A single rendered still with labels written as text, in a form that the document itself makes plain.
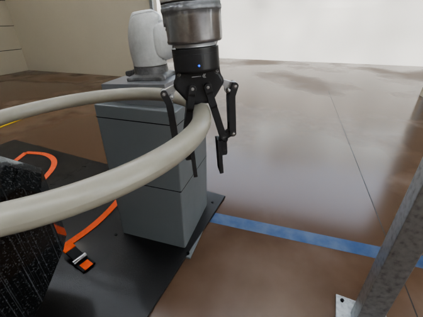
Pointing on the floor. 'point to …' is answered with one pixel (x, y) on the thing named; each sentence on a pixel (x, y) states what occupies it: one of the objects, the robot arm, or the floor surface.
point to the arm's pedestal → (165, 203)
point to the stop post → (391, 258)
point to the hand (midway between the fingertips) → (206, 157)
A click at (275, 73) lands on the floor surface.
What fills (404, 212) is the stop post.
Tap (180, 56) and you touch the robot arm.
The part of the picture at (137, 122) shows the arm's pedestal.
